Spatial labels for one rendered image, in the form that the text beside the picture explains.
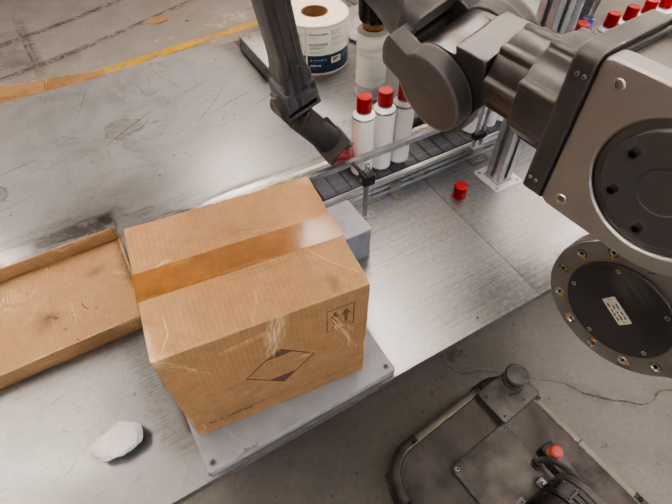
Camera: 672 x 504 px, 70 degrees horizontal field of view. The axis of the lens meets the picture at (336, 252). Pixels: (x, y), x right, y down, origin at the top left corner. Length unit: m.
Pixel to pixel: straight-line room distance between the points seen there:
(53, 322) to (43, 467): 0.28
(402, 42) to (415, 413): 1.48
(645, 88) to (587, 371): 1.76
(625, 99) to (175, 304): 0.54
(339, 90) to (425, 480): 1.12
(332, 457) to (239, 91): 1.22
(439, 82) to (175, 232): 0.47
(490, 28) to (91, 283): 0.93
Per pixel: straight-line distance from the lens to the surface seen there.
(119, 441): 0.90
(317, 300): 0.64
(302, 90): 0.93
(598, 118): 0.35
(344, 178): 1.15
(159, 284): 0.70
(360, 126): 1.07
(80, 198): 1.34
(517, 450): 1.54
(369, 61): 1.36
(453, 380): 1.86
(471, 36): 0.42
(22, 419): 1.03
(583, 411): 1.97
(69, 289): 1.14
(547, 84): 0.38
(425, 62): 0.42
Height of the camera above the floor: 1.65
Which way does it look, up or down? 51 degrees down
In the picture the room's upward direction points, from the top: straight up
